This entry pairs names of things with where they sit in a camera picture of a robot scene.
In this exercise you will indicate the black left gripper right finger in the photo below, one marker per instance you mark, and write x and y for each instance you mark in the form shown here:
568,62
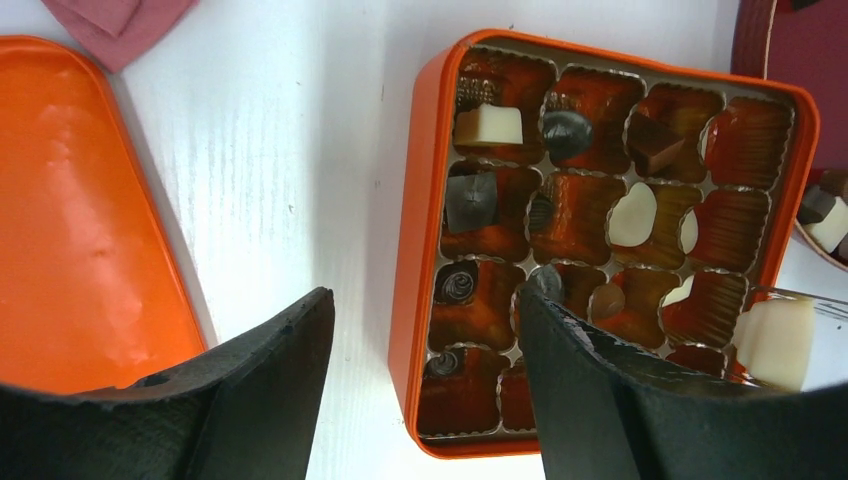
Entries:
607,409

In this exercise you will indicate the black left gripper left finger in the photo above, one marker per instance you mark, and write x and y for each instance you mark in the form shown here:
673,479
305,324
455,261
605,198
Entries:
246,409

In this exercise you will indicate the white square chocolate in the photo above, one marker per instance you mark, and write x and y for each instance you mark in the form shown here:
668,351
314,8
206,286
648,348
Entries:
679,293

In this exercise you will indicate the silver white-handled tongs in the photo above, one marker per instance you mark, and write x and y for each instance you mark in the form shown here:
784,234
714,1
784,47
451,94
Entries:
825,309

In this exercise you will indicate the white oval chocolate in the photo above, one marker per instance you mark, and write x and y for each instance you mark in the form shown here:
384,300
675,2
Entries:
689,232
632,219

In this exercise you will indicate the orange chocolate box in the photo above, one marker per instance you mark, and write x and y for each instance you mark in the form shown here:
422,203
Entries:
458,370

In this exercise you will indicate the dark square chocolate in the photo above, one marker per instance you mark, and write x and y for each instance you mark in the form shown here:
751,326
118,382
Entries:
471,202

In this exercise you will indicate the brown square chocolate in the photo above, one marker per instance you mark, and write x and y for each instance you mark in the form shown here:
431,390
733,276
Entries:
652,145

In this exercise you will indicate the dark oval chocolate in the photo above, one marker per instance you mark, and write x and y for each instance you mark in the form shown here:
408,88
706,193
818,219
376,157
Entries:
566,134

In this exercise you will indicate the orange box lid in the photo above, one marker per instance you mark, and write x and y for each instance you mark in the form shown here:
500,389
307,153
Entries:
91,294

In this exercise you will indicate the pink cloth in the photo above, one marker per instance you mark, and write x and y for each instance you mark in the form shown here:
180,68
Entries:
118,32

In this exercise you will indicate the red round plate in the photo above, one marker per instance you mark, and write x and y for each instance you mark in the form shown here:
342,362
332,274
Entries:
788,137

